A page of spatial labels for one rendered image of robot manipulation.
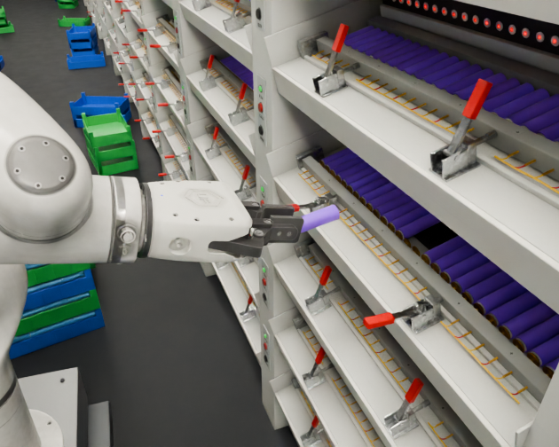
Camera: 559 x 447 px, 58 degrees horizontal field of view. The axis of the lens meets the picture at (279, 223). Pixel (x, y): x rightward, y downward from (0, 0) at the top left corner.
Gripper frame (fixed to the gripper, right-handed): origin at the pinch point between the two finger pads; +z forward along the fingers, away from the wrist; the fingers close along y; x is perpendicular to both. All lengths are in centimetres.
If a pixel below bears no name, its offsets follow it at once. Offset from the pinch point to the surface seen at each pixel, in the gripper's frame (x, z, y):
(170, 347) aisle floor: 87, 15, 73
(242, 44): -11, 10, 49
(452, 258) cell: 1.8, 23.0, -4.8
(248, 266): 46, 27, 58
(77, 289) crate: 75, -12, 89
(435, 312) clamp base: 5.7, 17.5, -10.3
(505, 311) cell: 2.2, 22.3, -14.9
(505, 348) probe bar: 3.5, 19.1, -18.9
